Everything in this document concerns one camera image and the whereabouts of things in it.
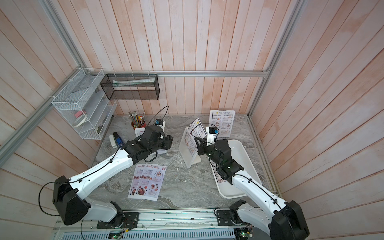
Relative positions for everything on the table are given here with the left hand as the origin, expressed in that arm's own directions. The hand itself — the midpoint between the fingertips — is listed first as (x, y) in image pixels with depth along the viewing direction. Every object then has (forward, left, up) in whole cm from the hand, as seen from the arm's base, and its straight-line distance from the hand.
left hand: (168, 140), depth 79 cm
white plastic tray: (-20, -33, -22) cm, 45 cm away
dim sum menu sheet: (+4, -14, +4) cm, 16 cm away
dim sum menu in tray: (-14, -29, -20) cm, 38 cm away
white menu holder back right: (-5, -11, -13) cm, 18 cm away
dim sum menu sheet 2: (+21, -34, -7) cm, 41 cm away
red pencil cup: (+19, +25, -9) cm, 33 cm away
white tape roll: (+9, +50, +5) cm, 51 cm away
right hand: (0, -14, +3) cm, 15 cm away
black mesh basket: (+44, +31, +3) cm, 54 cm away
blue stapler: (+13, +39, -18) cm, 45 cm away
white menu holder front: (+21, -25, -7) cm, 34 cm away
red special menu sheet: (-11, +20, -21) cm, 31 cm away
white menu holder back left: (+8, +18, -2) cm, 20 cm away
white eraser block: (+14, +43, -17) cm, 48 cm away
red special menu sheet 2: (-15, +11, -21) cm, 28 cm away
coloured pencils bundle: (+23, +24, -10) cm, 34 cm away
